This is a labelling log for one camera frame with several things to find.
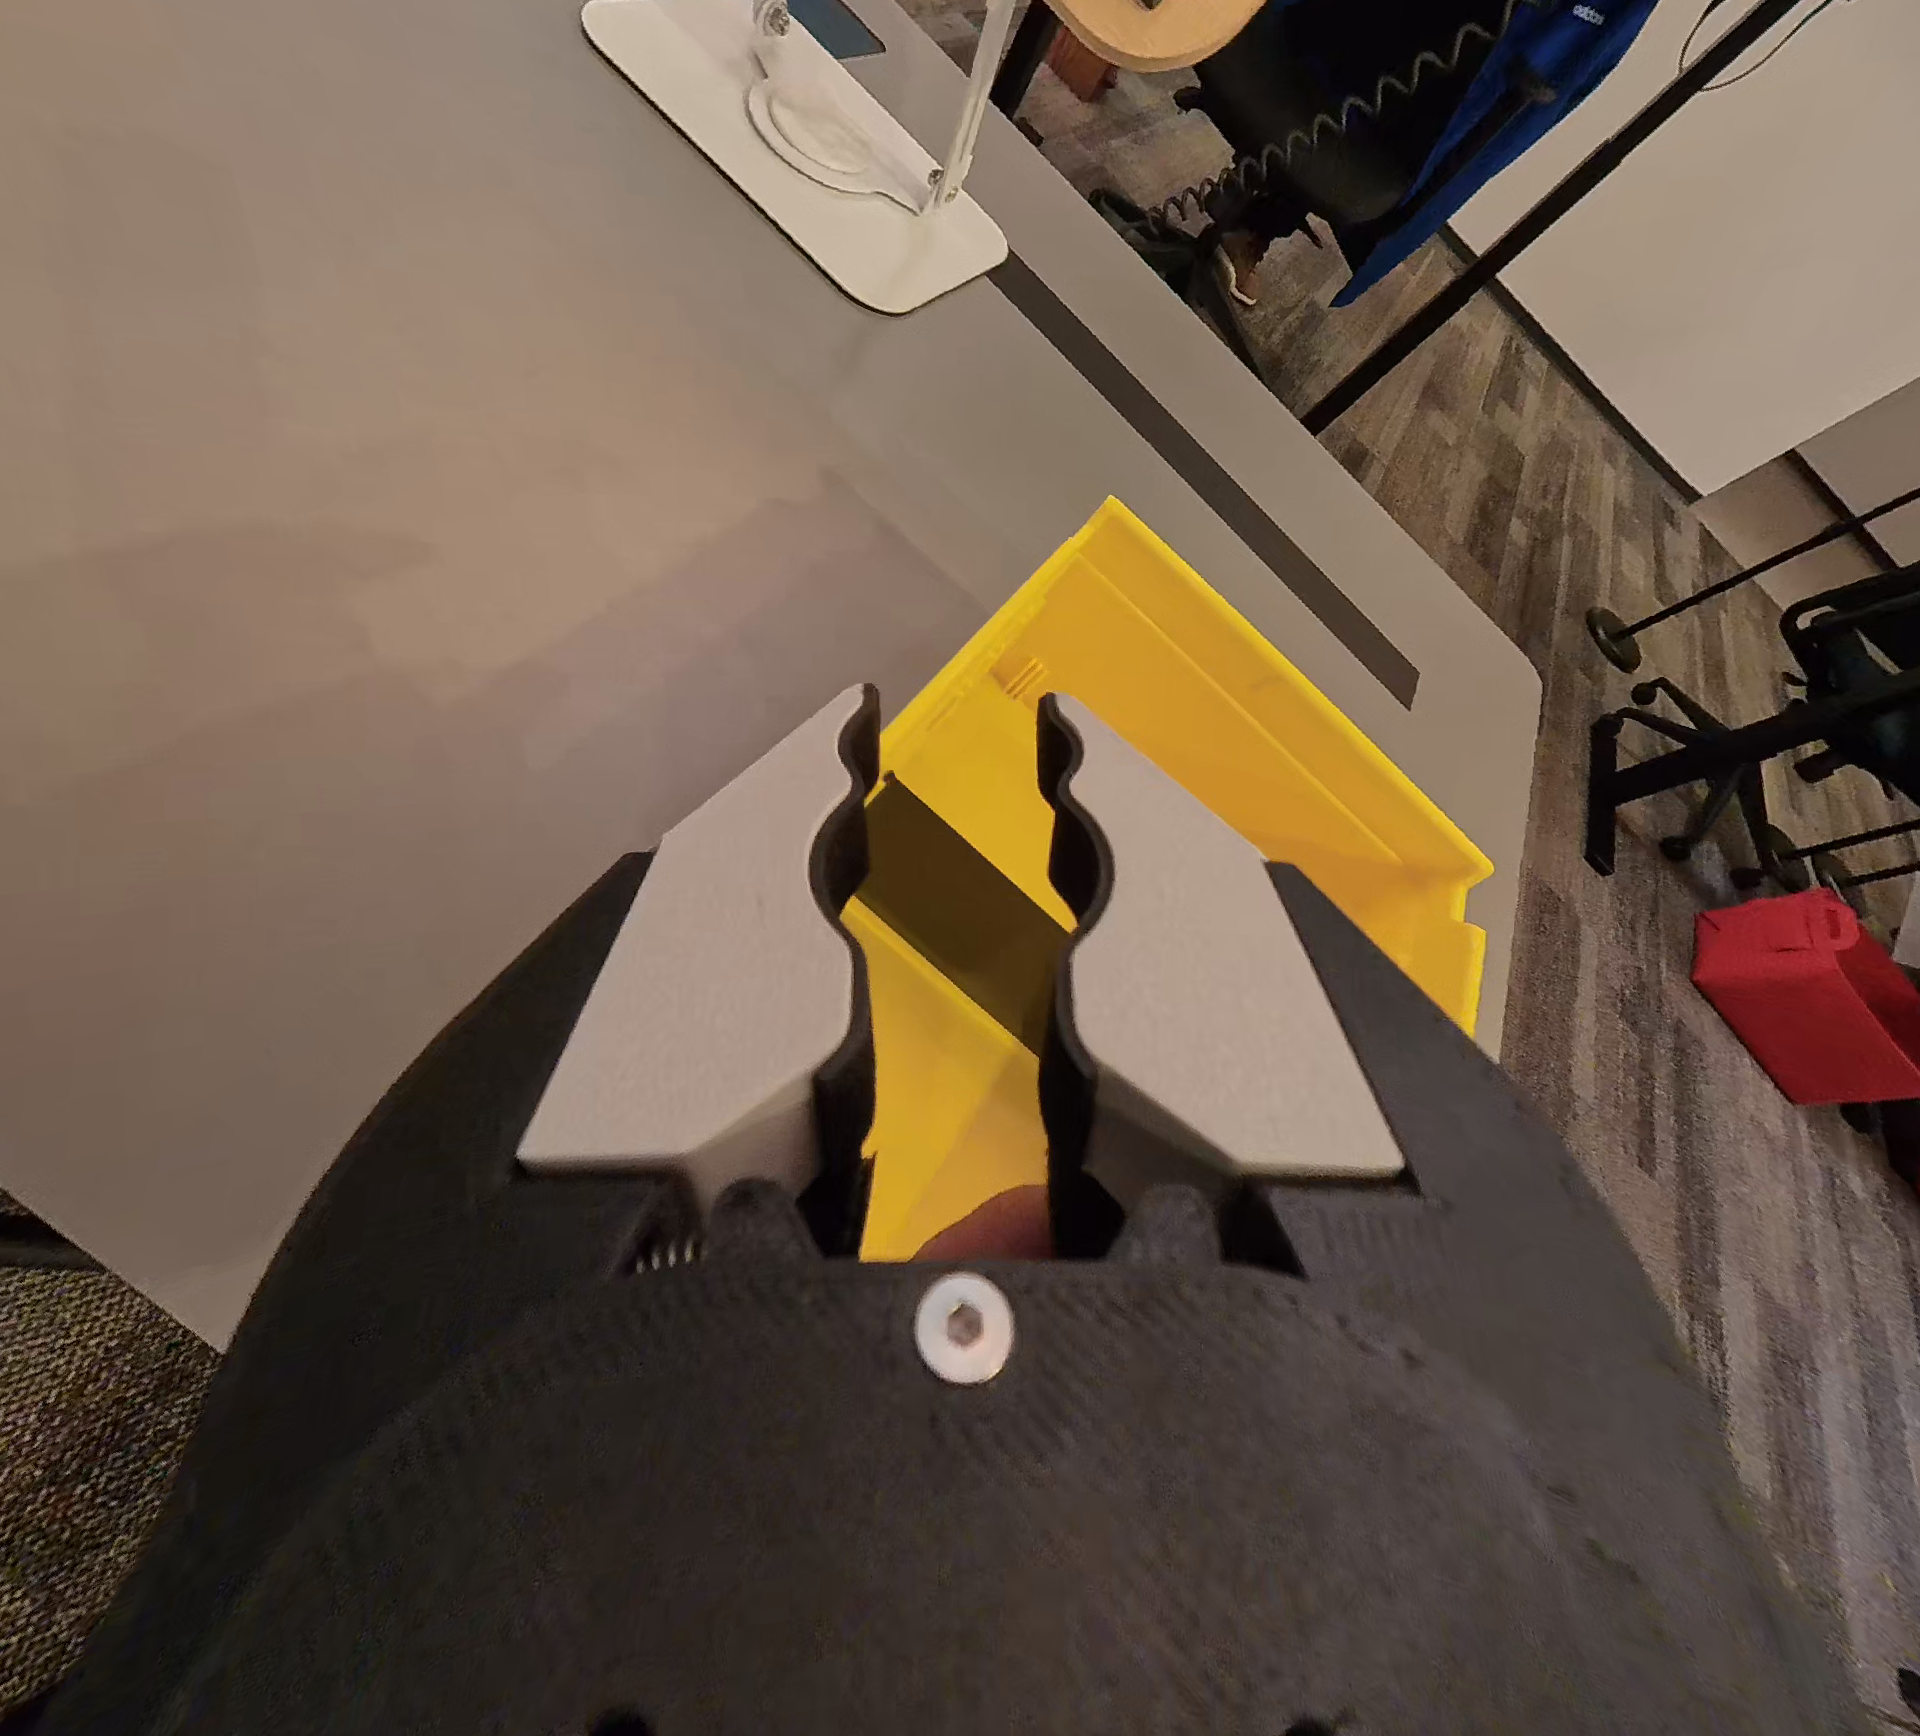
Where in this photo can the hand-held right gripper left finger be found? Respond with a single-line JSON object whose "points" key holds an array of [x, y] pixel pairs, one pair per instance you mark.
{"points": [[704, 1001]]}

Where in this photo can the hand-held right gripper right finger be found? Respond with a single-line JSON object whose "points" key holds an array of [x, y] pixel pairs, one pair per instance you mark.
{"points": [[1214, 1017]]}

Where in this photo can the yellow plastic bin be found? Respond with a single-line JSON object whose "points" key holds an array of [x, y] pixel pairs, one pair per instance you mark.
{"points": [[1201, 717]]}

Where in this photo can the black bin divider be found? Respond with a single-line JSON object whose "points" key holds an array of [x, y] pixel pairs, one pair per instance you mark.
{"points": [[961, 897]]}

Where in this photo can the red plastic bin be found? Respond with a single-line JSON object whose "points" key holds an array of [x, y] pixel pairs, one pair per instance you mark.
{"points": [[1801, 1001]]}

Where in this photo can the black office chair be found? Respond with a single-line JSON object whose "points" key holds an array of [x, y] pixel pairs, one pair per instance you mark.
{"points": [[1860, 670]]}

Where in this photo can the white board stand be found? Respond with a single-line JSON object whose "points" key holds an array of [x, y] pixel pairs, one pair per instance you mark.
{"points": [[901, 250]]}

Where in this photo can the white table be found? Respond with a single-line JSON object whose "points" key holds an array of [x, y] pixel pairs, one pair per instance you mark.
{"points": [[1725, 310]]}

